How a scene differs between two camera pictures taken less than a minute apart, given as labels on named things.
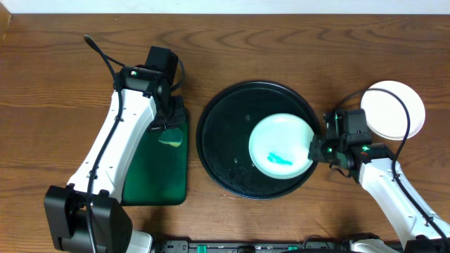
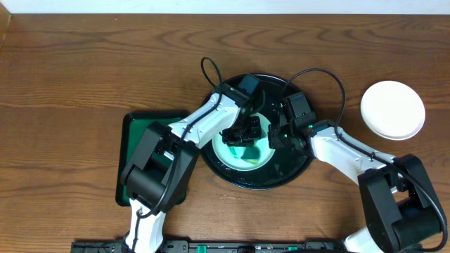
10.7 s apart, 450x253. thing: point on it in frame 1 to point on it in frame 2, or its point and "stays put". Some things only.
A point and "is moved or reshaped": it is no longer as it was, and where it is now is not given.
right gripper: x=316 y=154 to x=275 y=141
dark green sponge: x=171 y=136 is moved or reshaped
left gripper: x=175 y=117 to x=240 y=133
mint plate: x=279 y=145 to x=224 y=154
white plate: x=387 y=114 stays put
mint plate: x=395 y=128 stays put
